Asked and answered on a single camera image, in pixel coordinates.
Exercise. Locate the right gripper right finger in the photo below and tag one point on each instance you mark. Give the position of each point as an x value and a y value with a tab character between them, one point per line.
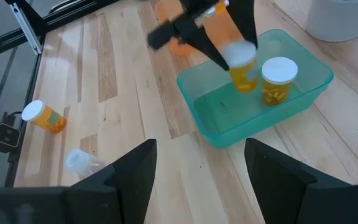
291	199

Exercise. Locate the small orange pill bottle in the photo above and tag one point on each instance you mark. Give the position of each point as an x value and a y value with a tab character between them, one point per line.
244	77

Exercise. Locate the orange mat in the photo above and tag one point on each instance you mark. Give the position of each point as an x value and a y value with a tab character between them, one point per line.
166	11

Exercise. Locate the orange bottle with yellow capsules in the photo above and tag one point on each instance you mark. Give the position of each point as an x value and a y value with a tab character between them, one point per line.
275	93

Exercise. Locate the large orange capsule bottle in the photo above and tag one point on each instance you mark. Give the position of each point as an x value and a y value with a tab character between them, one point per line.
47	119

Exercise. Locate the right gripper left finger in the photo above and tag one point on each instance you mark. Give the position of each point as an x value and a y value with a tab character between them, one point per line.
110	199

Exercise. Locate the black aluminium table frame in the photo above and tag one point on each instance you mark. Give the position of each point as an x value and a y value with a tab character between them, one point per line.
61	20

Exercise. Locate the black table-level camera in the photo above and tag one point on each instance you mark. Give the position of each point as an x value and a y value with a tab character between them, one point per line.
7	135

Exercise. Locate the teal translucent plastic bin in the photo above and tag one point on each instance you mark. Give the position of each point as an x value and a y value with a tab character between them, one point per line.
228	118

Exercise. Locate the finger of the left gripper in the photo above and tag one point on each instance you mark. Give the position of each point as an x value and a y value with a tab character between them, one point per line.
244	21
191	31

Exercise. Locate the clear bottle with pink pills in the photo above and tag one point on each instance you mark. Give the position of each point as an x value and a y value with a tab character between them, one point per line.
79	161

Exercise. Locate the silver aluminium bracket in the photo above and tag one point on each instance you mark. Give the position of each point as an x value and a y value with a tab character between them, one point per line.
26	29

